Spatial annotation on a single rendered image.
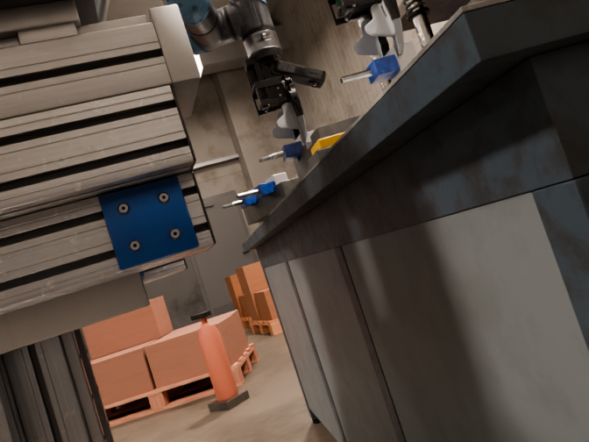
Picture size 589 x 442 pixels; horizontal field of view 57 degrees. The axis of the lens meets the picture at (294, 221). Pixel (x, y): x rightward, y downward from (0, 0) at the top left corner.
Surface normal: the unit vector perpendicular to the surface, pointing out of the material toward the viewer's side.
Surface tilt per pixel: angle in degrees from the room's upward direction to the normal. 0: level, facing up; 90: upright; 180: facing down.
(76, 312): 90
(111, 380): 90
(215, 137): 90
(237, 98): 90
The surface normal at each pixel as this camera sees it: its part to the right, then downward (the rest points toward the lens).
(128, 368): -0.06, -0.04
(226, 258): 0.26, -0.15
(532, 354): -0.94, 0.29
